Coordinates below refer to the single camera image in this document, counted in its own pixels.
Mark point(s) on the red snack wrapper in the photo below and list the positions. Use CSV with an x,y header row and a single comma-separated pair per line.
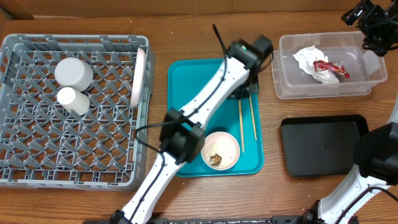
x,y
321,65

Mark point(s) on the teal plastic tray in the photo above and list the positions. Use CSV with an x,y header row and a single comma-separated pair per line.
x,y
185,80

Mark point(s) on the clear plastic bin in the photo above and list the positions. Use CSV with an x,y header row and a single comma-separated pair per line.
x,y
344,48

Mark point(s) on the white napkin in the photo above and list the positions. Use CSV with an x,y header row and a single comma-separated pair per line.
x,y
306,57

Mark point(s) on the white cup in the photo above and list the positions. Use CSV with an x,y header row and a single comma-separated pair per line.
x,y
72,99

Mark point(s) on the pink bowl with scraps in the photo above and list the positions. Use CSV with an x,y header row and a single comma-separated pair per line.
x,y
223,144

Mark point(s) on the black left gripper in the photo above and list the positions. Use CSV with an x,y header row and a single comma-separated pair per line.
x,y
254,84

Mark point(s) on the white round plate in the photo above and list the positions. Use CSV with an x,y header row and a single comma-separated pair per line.
x,y
138,77

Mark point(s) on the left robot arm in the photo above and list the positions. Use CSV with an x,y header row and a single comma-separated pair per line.
x,y
183,131

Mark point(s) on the grey dish rack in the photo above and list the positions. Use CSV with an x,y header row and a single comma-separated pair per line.
x,y
45,146

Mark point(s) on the pale green bowl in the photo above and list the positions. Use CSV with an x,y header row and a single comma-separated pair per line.
x,y
74,73

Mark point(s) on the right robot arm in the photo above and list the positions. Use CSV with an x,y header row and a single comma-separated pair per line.
x,y
375,155

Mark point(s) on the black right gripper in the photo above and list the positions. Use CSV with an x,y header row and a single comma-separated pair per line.
x,y
362,14

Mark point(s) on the black tray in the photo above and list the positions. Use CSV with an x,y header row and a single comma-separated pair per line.
x,y
321,145

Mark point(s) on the brown food scrap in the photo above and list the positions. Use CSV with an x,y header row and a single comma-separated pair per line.
x,y
215,160

